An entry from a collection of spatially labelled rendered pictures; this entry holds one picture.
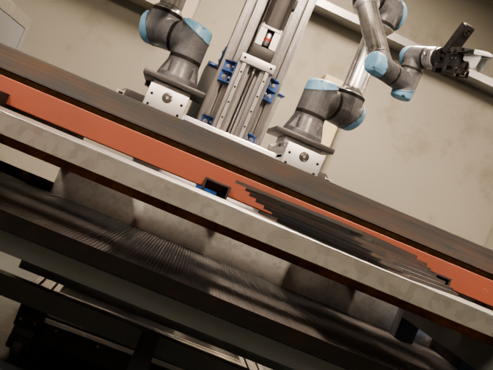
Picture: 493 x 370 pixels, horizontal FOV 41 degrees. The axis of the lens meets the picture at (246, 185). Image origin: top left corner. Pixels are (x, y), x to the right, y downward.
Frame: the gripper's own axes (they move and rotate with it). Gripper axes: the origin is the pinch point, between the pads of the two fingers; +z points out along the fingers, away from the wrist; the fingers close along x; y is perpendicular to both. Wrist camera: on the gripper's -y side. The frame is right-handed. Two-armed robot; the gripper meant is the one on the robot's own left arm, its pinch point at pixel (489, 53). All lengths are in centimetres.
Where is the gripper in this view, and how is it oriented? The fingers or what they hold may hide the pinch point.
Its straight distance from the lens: 216.5
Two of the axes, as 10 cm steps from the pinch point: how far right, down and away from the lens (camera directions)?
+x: -8.2, -2.0, -5.4
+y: -2.8, 9.6, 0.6
